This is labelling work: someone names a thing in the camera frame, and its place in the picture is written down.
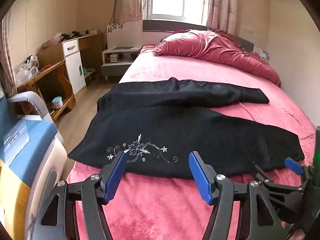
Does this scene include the black embroidered pants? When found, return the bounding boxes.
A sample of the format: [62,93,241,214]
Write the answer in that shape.
[67,77,305,180]

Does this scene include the pink floral curtain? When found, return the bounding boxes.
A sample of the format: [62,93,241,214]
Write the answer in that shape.
[0,12,18,95]
[204,0,237,34]
[119,0,150,23]

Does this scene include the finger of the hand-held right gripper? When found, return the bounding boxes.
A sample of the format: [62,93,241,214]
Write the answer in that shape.
[254,165,304,205]
[284,157,307,175]

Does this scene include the red velvet quilt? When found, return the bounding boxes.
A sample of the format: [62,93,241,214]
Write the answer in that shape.
[153,29,282,88]

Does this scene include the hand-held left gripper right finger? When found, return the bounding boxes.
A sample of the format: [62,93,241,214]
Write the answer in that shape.
[188,151,288,240]

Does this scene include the clear plastic bags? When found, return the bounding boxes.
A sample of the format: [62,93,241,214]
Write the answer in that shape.
[15,56,40,87]

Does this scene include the clear plastic packet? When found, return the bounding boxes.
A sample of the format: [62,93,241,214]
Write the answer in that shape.
[3,120,30,165]

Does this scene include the grey upholstered headboard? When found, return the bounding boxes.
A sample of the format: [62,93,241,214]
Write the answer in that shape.
[142,20,254,53]

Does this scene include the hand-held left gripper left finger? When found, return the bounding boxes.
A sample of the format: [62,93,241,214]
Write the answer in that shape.
[31,151,128,240]

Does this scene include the low wooden side table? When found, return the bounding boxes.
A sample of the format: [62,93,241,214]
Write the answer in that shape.
[17,60,77,126]

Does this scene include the blue and grey armchair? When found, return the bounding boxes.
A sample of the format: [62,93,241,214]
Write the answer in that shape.
[0,90,68,240]

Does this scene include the tall wooden desk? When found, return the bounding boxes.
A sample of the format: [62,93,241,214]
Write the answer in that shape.
[37,33,104,82]

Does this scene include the white drawer cabinet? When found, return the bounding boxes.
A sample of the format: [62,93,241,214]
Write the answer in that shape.
[62,40,87,95]

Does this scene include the hanging wall cable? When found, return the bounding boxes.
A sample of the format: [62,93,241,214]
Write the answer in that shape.
[109,0,121,30]

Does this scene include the bed with pink blanket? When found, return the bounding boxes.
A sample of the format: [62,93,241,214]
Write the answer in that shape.
[66,45,318,240]

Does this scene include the dark clutter pile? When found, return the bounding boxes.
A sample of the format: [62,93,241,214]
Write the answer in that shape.
[61,30,88,40]

